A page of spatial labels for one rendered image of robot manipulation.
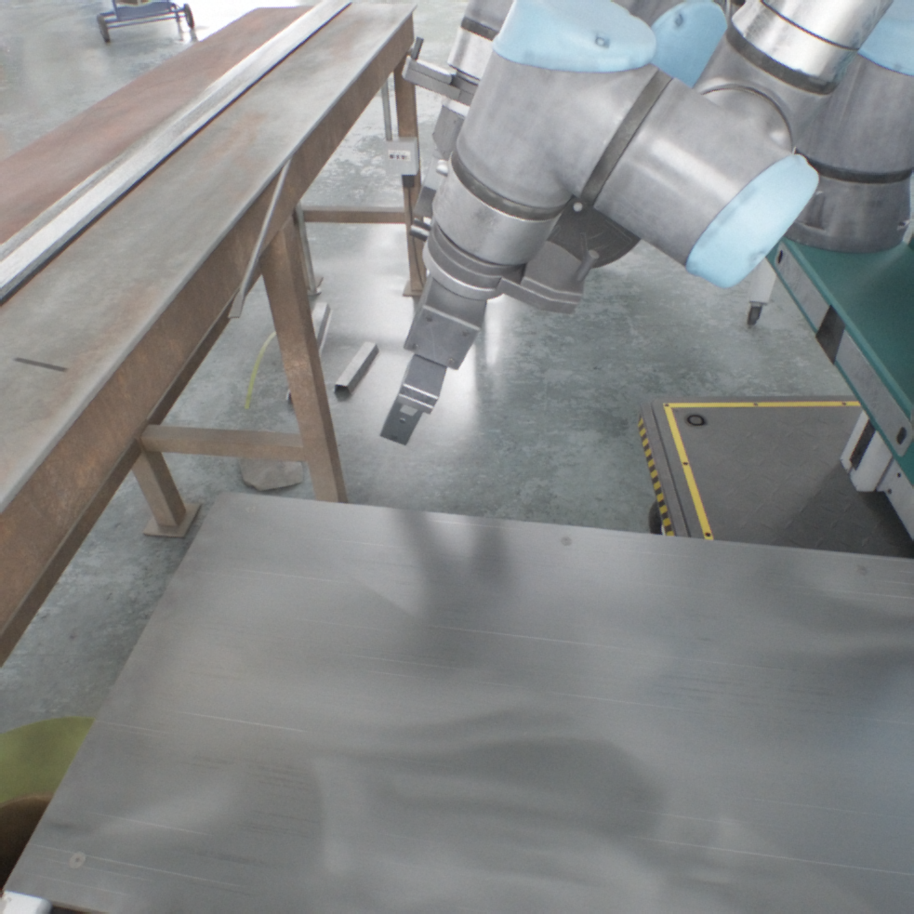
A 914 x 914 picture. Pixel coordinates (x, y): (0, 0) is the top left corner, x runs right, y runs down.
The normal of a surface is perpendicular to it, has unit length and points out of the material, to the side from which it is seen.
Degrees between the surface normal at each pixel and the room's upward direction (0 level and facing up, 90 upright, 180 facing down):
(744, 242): 86
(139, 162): 75
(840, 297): 0
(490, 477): 0
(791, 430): 0
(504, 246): 102
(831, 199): 70
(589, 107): 64
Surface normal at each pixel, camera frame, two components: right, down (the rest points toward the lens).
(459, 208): -0.70, 0.38
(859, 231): -0.10, 0.39
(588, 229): -0.30, 0.57
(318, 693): -0.03, -0.73
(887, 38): -0.54, 0.53
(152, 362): 0.99, 0.07
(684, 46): 0.36, 0.69
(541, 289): -0.18, 0.76
